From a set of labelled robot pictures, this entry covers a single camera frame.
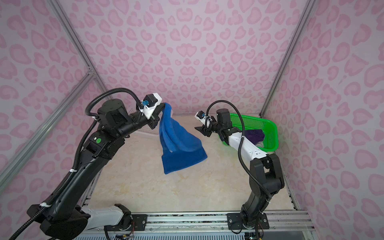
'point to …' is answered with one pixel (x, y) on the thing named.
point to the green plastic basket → (271, 132)
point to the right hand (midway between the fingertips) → (197, 120)
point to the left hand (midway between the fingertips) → (167, 102)
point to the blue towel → (180, 147)
